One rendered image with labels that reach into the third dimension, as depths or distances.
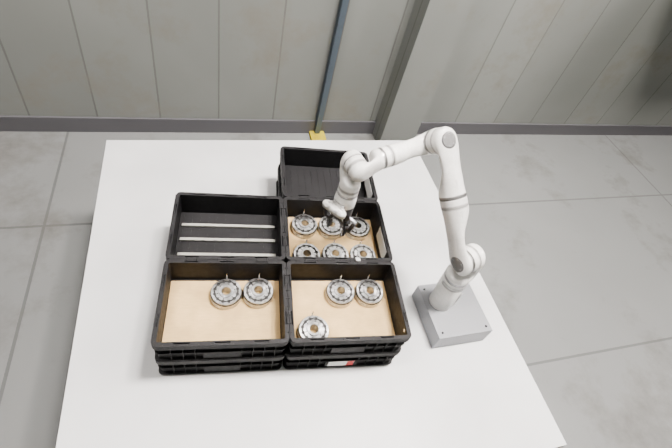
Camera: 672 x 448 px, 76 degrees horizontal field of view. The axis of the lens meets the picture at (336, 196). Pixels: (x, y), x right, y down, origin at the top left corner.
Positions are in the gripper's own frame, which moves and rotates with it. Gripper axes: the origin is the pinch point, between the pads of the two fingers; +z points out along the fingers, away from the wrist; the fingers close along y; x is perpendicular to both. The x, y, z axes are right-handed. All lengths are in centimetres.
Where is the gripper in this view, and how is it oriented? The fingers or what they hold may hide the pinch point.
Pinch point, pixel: (336, 227)
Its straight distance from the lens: 156.9
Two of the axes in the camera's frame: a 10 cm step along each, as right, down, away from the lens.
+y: -7.8, -5.5, 3.1
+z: -1.9, 6.7, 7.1
